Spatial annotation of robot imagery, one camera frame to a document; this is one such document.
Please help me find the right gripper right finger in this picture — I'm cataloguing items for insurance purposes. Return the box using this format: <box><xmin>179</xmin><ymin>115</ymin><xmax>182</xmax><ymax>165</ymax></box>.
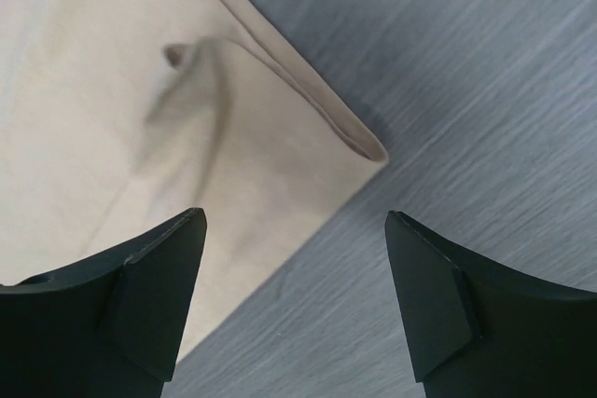
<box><xmin>385</xmin><ymin>212</ymin><xmax>596</xmax><ymax>397</ymax></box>

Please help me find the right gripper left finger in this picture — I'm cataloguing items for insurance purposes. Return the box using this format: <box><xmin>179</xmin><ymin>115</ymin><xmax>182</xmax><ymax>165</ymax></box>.
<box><xmin>1</xmin><ymin>208</ymin><xmax>207</xmax><ymax>397</ymax></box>

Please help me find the beige t shirt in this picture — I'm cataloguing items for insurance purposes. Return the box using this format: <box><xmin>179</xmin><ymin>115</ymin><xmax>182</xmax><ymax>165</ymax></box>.
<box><xmin>1</xmin><ymin>0</ymin><xmax>388</xmax><ymax>356</ymax></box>

